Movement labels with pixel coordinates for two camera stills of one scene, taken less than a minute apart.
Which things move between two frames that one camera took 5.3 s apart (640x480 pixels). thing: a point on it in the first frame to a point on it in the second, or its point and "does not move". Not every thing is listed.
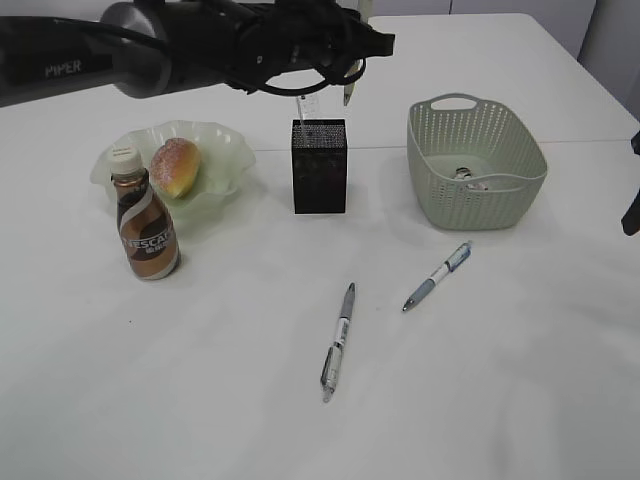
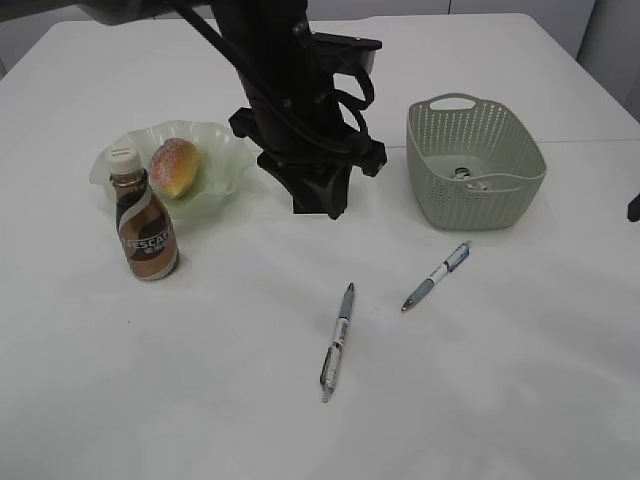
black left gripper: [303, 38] to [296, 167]
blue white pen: [457, 257] does not move
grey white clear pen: [333, 362] does not move
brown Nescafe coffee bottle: [144, 223] does not move
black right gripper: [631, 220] to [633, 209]
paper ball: [466, 173] does not move
